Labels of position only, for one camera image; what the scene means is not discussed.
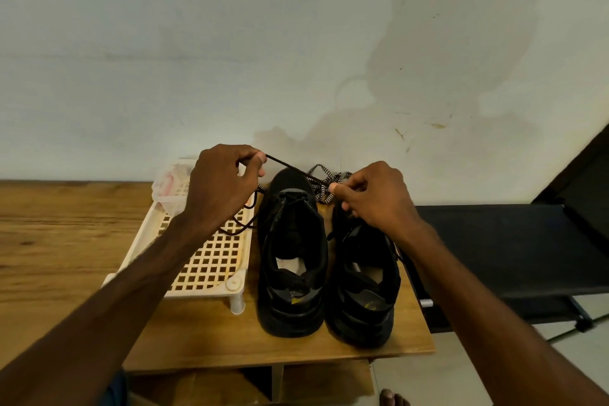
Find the person's left hand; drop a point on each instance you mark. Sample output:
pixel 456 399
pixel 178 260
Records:
pixel 219 187

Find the person's right hand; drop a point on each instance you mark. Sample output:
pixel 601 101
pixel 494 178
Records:
pixel 381 199

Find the black white patterned shoelace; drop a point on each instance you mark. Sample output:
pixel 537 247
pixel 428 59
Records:
pixel 323 177
pixel 335 187

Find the black shoelaces bundle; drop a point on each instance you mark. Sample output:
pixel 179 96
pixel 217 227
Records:
pixel 285 165

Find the black shoe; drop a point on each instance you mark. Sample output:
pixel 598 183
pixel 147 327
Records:
pixel 362 296
pixel 292 287

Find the person's right forearm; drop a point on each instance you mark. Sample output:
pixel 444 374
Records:
pixel 514 330

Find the person's left forearm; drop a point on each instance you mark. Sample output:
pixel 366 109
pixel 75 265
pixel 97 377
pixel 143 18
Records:
pixel 86 325

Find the person's blue shorts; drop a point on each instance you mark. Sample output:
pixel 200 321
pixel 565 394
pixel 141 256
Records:
pixel 116 389

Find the small white plastic basket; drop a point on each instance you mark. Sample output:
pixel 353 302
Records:
pixel 171 187

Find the large white plastic tray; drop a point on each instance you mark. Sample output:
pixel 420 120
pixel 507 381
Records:
pixel 205 263

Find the black shoe rack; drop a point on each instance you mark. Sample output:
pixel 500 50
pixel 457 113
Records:
pixel 514 249

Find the dark door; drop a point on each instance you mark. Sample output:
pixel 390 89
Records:
pixel 580 182

